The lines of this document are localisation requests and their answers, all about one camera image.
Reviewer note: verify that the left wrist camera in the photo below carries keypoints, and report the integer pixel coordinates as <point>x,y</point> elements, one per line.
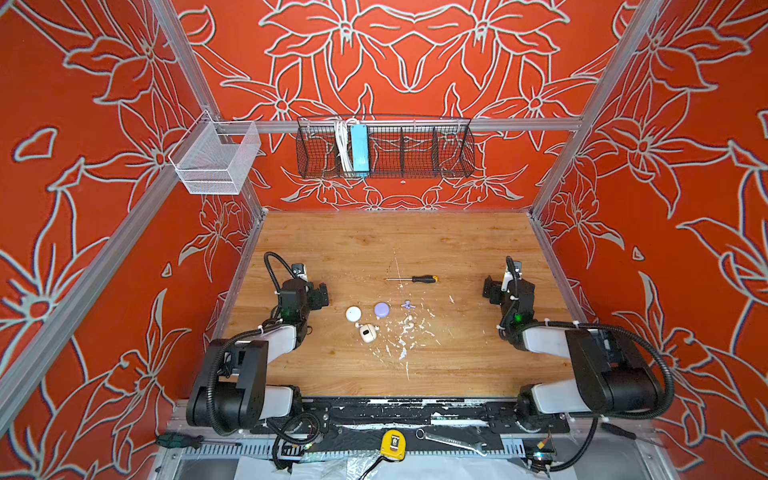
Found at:
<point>299,270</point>

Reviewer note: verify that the yellow tape measure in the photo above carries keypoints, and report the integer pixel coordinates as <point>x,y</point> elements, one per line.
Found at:
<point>393,446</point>

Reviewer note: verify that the black wire wall basket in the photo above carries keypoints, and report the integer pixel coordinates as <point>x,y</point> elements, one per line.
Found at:
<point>400,147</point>

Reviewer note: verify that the green handled screwdriver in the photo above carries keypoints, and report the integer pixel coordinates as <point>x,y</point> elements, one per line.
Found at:
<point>180,441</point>

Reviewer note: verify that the silver wrench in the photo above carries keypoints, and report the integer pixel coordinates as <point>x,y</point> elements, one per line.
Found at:
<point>477,448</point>

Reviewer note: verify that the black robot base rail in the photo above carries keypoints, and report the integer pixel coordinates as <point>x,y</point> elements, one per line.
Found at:
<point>354,426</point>

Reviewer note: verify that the purple round puck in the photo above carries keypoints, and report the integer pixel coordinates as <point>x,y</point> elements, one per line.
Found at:
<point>382,309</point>

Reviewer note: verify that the white earbuds charging case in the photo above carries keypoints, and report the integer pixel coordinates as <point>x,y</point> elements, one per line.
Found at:
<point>368,333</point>

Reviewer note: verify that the clear mesh wall basket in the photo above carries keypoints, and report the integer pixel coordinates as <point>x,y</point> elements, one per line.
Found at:
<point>216,157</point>

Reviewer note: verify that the white round puck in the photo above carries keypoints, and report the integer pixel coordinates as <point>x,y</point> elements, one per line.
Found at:
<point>353,314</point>

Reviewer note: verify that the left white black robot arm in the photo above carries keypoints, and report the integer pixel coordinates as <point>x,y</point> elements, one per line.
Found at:
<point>231,392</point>

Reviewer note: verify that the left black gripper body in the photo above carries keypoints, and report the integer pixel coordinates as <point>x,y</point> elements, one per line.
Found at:
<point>318,295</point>

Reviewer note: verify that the yellow black handled screwdriver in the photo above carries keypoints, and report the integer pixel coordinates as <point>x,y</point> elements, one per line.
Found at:
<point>424,279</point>

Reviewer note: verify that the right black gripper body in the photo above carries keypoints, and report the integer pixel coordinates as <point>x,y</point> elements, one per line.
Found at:
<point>492,290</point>

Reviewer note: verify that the light blue box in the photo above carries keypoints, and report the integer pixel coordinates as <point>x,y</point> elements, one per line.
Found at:
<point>360,149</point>

